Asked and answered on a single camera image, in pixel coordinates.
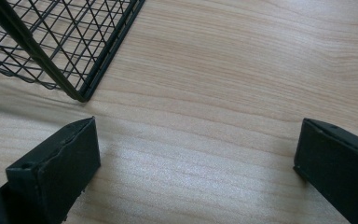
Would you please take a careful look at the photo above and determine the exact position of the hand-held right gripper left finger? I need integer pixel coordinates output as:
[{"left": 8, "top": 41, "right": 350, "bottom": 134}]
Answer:
[{"left": 0, "top": 116, "right": 102, "bottom": 224}]

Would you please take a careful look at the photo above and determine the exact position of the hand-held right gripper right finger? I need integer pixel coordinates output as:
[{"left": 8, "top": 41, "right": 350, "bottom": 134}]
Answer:
[{"left": 293, "top": 118, "right": 358, "bottom": 224}]

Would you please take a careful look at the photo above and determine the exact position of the black wire basket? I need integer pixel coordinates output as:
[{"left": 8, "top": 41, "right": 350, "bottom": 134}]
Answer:
[{"left": 0, "top": 0, "right": 146, "bottom": 103}]

